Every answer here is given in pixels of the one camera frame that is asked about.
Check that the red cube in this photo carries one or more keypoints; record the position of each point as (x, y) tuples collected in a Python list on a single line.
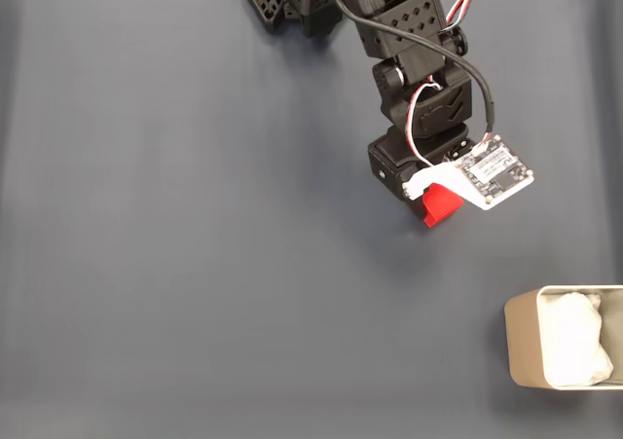
[(440, 208)]

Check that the beige box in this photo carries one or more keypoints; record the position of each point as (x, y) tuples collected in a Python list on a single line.
[(523, 341)]

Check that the white crumpled cloth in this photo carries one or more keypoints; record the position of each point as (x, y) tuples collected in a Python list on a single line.
[(572, 341)]

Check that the dark grey table mat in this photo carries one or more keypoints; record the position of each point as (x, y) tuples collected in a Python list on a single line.
[(194, 239)]

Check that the white camera board with mount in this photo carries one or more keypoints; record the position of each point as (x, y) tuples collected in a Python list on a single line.
[(494, 173)]

